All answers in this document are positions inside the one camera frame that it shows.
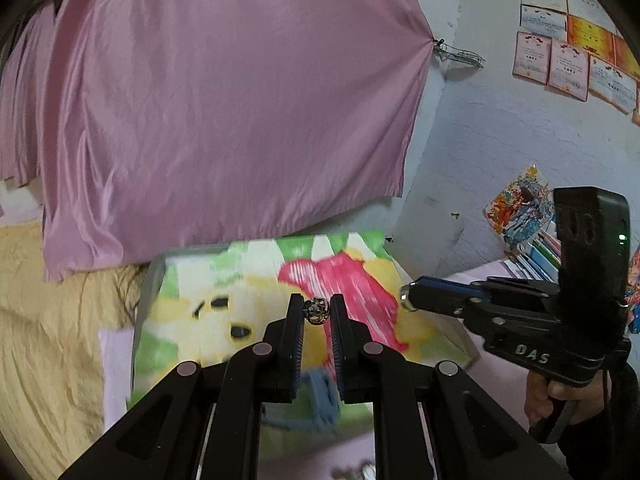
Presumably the row of wall certificates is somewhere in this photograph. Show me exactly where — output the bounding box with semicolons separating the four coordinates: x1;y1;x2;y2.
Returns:
511;0;640;127

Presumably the person's right hand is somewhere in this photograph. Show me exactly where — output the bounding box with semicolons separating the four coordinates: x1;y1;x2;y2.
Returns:
524;360;608;427

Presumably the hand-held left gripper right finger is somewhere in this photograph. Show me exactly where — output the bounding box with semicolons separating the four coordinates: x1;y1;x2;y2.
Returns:
327;293;571;480

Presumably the person's right forearm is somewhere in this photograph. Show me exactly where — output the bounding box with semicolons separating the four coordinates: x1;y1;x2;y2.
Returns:
557;365;640;480

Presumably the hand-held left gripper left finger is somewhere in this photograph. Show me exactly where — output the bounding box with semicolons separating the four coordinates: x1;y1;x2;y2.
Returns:
59;293;307;480

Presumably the pink curtain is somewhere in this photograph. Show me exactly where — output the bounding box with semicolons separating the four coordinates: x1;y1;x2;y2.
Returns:
0;0;435;283

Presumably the cartoon bear printed cloth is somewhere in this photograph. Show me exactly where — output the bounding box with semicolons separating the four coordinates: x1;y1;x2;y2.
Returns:
131;231;473;461

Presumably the yellow bedspread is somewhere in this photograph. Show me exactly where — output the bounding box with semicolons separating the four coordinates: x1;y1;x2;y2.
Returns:
0;220;151;480

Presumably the grey tray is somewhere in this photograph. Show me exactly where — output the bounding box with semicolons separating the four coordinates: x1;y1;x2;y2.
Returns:
127;232;482;461

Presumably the stack of books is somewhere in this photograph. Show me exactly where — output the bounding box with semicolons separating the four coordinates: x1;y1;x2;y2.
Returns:
501;230;567;283

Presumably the colourful cartoon picture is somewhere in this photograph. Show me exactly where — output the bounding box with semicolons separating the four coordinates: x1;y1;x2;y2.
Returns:
483;162;559;249
624;245;640;335

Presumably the blue smart watch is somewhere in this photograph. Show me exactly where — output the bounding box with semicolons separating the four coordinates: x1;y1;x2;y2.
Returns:
265;366;342;433

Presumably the wire wall rack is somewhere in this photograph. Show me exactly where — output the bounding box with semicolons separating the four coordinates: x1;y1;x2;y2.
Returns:
434;38;486;69

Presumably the ornate silver ring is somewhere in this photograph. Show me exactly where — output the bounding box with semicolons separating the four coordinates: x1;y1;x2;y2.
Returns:
305;297;330;324

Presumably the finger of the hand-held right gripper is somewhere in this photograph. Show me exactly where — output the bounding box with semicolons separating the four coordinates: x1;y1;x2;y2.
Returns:
400;282;481;317
411;275;488;295

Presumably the light pink cloth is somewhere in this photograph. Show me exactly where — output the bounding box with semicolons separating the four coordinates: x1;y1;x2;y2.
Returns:
98;260;566;480

